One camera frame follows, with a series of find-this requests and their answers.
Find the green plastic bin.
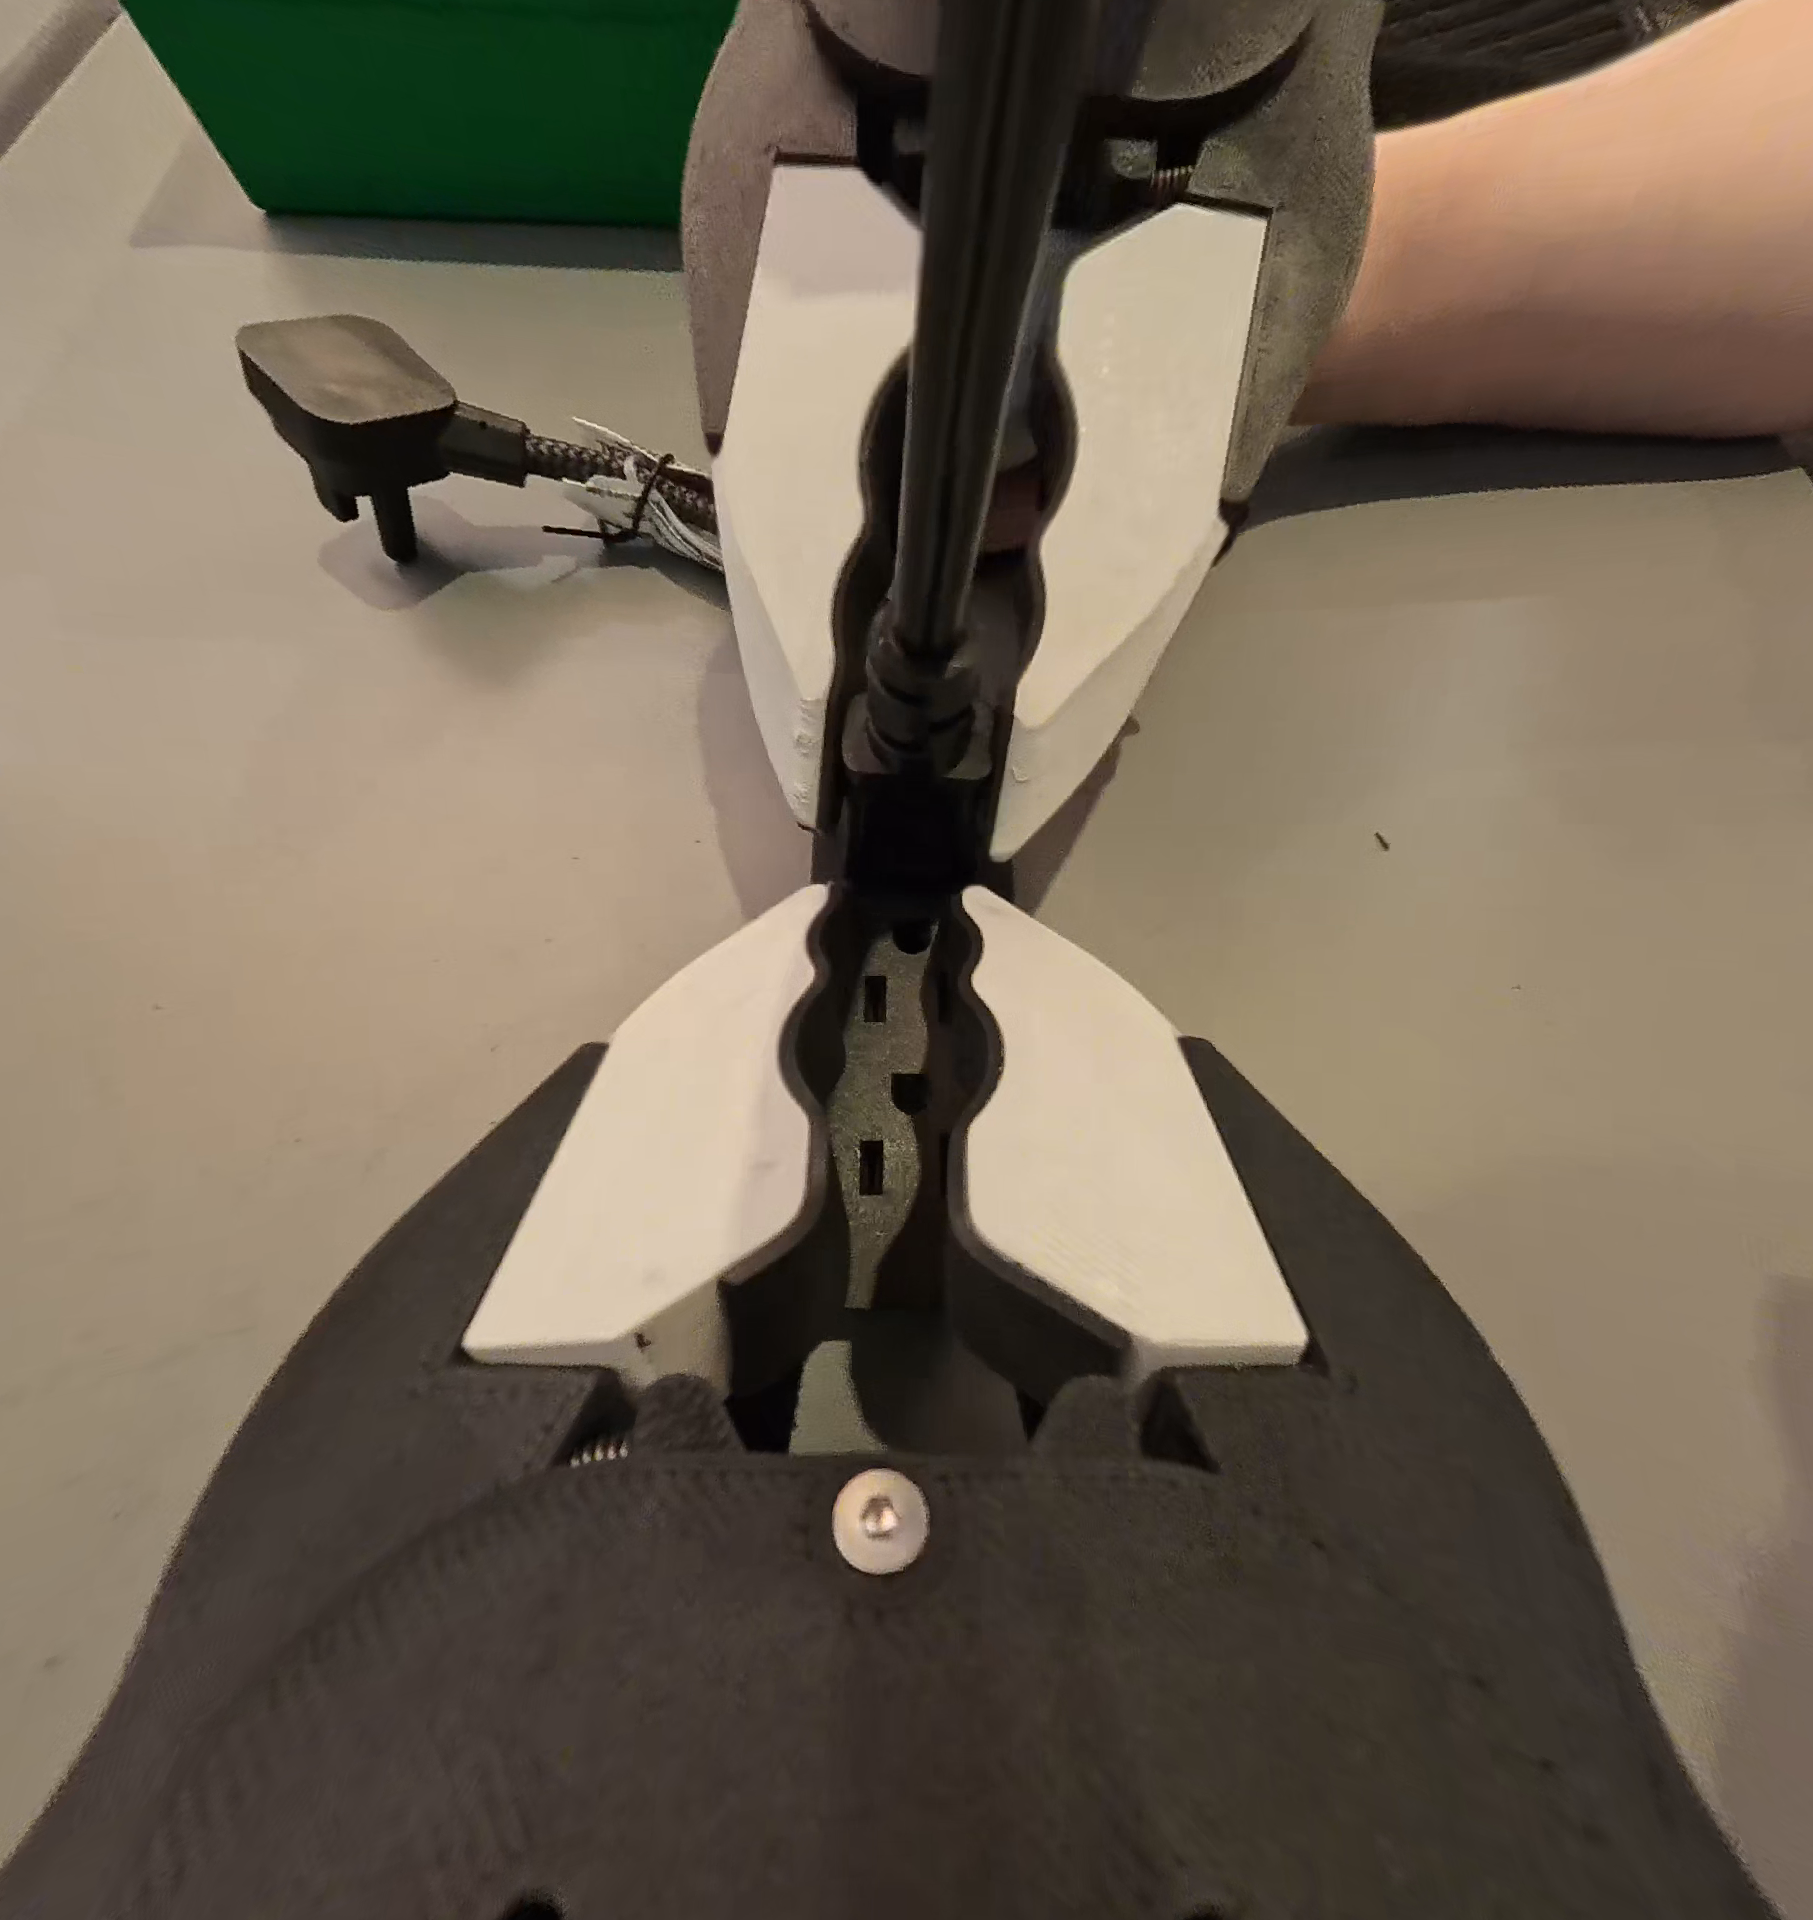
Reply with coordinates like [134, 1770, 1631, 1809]
[117, 0, 743, 230]

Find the braided power strip cable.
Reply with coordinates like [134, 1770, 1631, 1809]
[235, 312, 731, 574]

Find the black power cord with plug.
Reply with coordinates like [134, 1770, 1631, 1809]
[831, 0, 1095, 903]

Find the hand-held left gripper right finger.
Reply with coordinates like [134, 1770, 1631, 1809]
[949, 881, 1313, 1434]

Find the black power strip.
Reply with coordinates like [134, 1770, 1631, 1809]
[821, 886, 984, 1322]

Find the person's right forearm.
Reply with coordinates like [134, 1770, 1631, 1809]
[1296, 38, 1813, 440]

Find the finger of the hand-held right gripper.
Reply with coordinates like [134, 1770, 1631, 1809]
[985, 194, 1279, 867]
[719, 157, 925, 837]

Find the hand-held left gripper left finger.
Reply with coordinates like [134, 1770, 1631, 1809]
[460, 881, 835, 1450]

